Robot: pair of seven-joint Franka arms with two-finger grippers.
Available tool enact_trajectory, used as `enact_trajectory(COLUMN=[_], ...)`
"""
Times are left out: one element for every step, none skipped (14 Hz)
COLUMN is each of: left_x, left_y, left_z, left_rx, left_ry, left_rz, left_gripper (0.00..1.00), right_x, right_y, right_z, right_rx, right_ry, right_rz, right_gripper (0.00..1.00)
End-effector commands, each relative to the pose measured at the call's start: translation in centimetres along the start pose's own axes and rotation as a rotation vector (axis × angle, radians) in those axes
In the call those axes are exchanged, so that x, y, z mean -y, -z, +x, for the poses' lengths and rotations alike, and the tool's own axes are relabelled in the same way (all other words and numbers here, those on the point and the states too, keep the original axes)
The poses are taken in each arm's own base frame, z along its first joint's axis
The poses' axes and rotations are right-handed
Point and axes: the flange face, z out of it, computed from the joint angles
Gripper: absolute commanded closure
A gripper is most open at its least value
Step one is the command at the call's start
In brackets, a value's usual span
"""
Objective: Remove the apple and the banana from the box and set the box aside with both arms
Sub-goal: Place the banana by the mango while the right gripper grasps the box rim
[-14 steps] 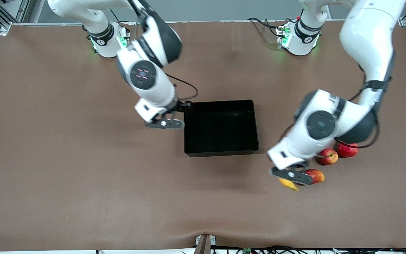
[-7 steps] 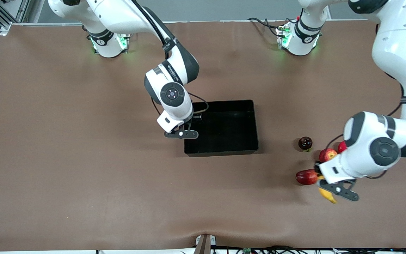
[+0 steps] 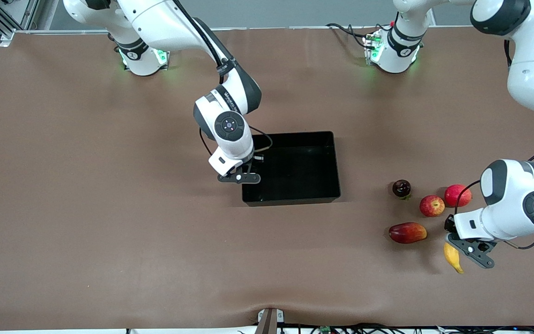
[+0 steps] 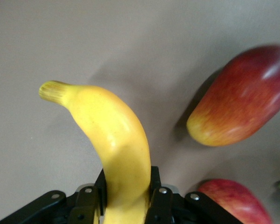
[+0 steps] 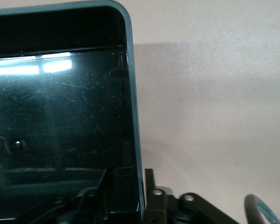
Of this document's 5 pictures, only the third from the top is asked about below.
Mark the dark purple mangosteen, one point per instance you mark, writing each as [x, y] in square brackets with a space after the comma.
[401, 188]

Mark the red yellow mango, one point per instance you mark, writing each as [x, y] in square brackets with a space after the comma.
[407, 233]

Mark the black rectangular plastic box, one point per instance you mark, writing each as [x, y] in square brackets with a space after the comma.
[299, 171]

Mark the brown table cover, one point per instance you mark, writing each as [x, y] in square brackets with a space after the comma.
[109, 208]

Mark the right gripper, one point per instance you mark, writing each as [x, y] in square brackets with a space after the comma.
[250, 162]

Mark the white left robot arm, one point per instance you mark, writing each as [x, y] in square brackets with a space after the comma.
[526, 79]

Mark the metal table clamp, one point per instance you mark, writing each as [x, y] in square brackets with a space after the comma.
[269, 322]

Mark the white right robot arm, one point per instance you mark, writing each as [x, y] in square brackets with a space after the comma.
[165, 23]

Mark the yellow banana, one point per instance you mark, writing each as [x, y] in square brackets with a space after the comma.
[453, 260]

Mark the red yellow striped apple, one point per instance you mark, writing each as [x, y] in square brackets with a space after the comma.
[432, 206]

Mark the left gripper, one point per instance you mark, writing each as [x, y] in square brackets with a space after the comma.
[449, 224]

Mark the small green circuit board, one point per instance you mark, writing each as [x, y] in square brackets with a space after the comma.
[325, 329]

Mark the pink red round fruit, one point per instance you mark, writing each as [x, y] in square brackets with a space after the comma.
[457, 195]

